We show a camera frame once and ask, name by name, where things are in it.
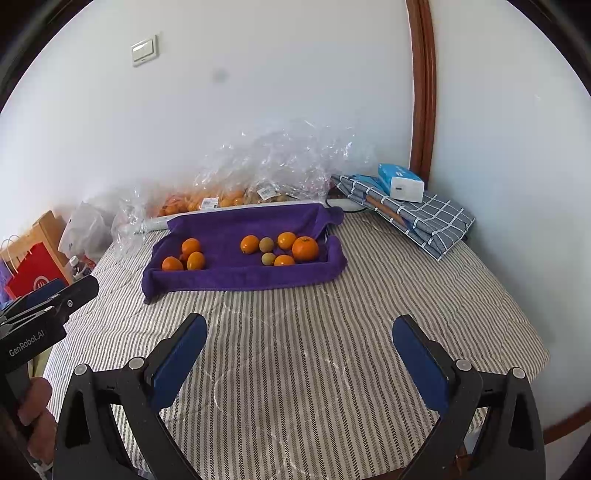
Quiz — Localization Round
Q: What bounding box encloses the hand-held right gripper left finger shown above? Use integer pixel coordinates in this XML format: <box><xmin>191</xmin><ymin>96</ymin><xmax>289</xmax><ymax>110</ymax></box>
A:
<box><xmin>53</xmin><ymin>313</ymin><xmax>208</xmax><ymax>480</ymax></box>

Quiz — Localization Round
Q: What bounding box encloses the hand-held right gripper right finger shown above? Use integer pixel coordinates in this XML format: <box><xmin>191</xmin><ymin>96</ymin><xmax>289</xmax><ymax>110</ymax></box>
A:
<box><xmin>392</xmin><ymin>315</ymin><xmax>548</xmax><ymax>480</ymax></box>

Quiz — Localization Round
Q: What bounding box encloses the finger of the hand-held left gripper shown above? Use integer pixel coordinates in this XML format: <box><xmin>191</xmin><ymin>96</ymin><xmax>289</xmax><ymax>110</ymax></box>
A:
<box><xmin>46</xmin><ymin>275</ymin><xmax>100</xmax><ymax>324</ymax></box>
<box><xmin>0</xmin><ymin>278</ymin><xmax>66</xmax><ymax>319</ymax></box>

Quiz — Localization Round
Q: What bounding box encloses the purple towel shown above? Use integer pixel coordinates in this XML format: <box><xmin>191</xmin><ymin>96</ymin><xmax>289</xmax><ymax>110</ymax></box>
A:
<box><xmin>141</xmin><ymin>203</ymin><xmax>348</xmax><ymax>304</ymax></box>

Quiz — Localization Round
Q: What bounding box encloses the large round orange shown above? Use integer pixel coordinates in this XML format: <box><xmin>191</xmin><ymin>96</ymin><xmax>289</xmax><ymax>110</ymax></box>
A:
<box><xmin>292</xmin><ymin>236</ymin><xmax>320</xmax><ymax>262</ymax></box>

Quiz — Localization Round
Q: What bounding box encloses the packet of brown fruits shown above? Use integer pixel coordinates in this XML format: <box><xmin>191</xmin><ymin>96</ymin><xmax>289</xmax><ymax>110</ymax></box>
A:
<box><xmin>247</xmin><ymin>184</ymin><xmax>302</xmax><ymax>205</ymax></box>

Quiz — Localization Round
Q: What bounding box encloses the person's left hand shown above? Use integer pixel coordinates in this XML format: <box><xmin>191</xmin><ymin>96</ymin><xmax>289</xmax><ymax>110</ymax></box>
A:
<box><xmin>17</xmin><ymin>377</ymin><xmax>59</xmax><ymax>464</ymax></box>

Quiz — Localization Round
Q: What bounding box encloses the red paper bag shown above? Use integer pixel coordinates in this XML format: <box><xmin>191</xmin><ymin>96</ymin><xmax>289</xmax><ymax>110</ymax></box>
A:
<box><xmin>4</xmin><ymin>242</ymin><xmax>75</xmax><ymax>302</ymax></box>

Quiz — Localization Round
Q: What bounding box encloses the drink bottle with white cap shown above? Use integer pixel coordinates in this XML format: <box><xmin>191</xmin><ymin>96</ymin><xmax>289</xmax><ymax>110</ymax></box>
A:
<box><xmin>68</xmin><ymin>255</ymin><xmax>97</xmax><ymax>279</ymax></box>

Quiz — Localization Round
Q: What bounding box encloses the brown paper bag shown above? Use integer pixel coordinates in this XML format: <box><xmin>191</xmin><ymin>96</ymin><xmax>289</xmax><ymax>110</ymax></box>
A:
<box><xmin>0</xmin><ymin>210</ymin><xmax>75</xmax><ymax>287</ymax></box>

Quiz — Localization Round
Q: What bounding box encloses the white plastic bag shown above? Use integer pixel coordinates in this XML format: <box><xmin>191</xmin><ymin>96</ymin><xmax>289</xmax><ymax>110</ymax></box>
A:
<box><xmin>58</xmin><ymin>200</ymin><xmax>115</xmax><ymax>263</ymax></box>

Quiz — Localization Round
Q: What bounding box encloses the blue plaid folded cloth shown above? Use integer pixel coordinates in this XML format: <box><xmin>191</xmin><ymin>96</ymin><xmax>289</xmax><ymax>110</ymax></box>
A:
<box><xmin>331</xmin><ymin>174</ymin><xmax>476</xmax><ymax>262</ymax></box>

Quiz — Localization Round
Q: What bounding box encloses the bag of oranges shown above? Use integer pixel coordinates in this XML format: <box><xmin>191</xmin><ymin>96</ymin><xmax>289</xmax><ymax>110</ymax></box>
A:
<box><xmin>156</xmin><ymin>186</ymin><xmax>249</xmax><ymax>219</ymax></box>

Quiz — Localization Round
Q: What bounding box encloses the blue and white box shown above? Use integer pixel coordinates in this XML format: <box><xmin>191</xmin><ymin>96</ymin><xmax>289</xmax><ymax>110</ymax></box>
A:
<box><xmin>378</xmin><ymin>162</ymin><xmax>426</xmax><ymax>204</ymax></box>

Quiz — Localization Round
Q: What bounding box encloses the crumpled clear plastic bag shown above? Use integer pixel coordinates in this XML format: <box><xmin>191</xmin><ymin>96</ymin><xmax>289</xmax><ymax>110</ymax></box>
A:
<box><xmin>113</xmin><ymin>117</ymin><xmax>378</xmax><ymax>243</ymax></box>

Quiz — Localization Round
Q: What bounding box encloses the white wall switch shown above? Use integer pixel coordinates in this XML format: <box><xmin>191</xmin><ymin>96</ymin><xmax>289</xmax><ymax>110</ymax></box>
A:
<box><xmin>130</xmin><ymin>34</ymin><xmax>160</xmax><ymax>68</ymax></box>

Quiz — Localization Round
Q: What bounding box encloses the brown wooden door frame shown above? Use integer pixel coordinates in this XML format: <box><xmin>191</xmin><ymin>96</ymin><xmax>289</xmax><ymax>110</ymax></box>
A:
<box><xmin>405</xmin><ymin>0</ymin><xmax>438</xmax><ymax>191</ymax></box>

